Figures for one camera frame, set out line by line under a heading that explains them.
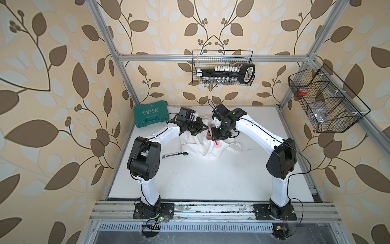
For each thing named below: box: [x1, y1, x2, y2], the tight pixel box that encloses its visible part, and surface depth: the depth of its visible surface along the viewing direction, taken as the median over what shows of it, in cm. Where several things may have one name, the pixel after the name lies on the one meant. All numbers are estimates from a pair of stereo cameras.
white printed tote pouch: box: [179, 115, 242, 161], surface depth 93 cm
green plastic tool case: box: [133, 100, 170, 129], surface depth 114 cm
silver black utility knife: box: [161, 151, 189, 159], surface depth 96 cm
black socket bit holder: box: [197, 63, 256, 85], surface depth 86 cm
